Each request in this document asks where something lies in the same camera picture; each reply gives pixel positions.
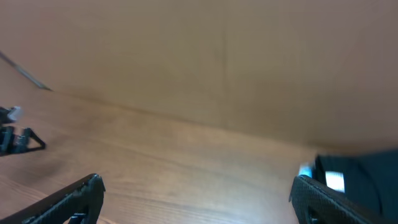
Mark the folded black polo shirt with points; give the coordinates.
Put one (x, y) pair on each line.
(369, 180)

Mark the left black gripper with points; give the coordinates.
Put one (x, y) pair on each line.
(9, 140)

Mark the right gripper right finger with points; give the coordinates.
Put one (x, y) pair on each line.
(314, 202)

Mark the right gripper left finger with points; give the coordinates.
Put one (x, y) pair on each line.
(79, 202)

